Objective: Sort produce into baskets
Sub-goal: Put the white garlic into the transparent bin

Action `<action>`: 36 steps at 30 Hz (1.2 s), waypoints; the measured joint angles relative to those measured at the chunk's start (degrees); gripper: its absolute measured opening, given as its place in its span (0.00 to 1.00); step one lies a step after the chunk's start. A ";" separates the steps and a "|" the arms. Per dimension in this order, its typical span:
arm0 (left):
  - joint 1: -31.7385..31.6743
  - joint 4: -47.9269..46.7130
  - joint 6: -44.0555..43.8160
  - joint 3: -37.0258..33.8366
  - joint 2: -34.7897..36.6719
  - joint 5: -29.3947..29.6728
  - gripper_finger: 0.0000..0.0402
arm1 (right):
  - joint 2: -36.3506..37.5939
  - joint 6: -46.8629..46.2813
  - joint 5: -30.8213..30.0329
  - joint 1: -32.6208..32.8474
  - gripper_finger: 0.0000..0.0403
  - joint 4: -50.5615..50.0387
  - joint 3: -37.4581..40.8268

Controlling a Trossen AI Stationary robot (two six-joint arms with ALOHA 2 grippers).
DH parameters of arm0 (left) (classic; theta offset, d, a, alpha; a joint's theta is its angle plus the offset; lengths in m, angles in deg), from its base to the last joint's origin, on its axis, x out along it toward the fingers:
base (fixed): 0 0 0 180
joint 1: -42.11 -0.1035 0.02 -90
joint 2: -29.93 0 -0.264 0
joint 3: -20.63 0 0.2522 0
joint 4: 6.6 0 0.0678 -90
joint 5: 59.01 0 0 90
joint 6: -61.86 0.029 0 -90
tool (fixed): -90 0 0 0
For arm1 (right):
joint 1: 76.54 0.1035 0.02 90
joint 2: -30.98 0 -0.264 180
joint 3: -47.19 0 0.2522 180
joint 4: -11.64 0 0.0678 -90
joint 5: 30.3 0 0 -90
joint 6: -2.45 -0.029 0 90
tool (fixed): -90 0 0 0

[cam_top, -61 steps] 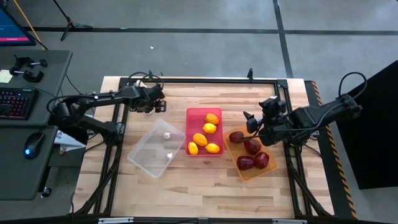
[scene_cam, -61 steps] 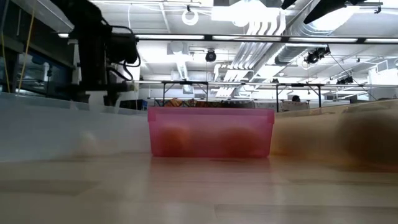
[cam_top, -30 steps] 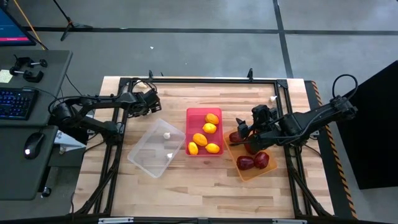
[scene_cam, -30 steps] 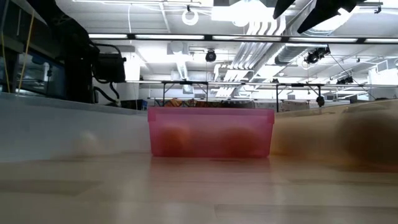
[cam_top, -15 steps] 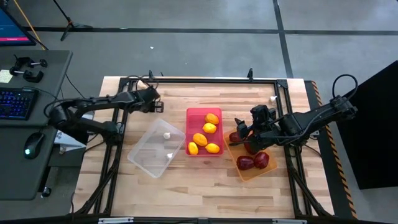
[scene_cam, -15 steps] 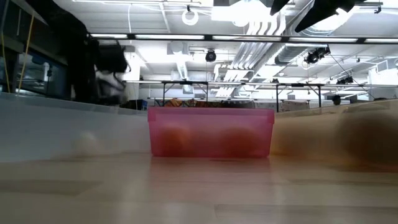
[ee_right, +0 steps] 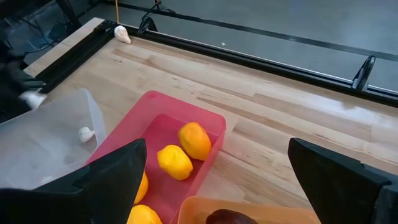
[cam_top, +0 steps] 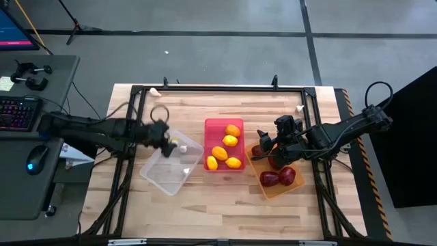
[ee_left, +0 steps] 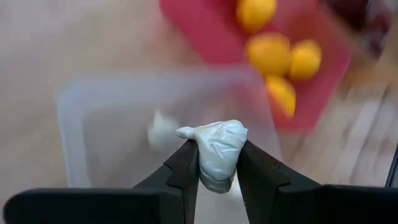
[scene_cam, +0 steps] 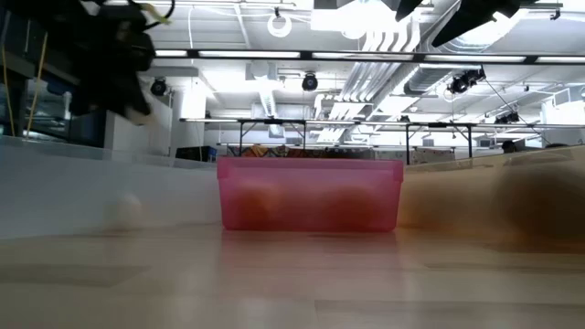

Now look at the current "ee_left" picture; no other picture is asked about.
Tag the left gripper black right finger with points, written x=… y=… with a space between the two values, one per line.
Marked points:
x=295 y=202

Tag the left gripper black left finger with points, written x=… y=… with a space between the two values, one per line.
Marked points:
x=149 y=202

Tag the white garlic bulb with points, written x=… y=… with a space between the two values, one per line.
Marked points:
x=217 y=152

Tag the clear translucent plastic bin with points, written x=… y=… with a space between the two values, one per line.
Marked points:
x=118 y=155

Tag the yellow lemon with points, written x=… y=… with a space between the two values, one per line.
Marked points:
x=269 y=53
x=306 y=59
x=281 y=95

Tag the orange translucent plastic bin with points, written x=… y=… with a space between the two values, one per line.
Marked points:
x=370 y=73

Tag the pink translucent plastic bin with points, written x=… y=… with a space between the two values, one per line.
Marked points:
x=211 y=34

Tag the black table edge rail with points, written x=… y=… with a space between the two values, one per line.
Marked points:
x=392 y=168

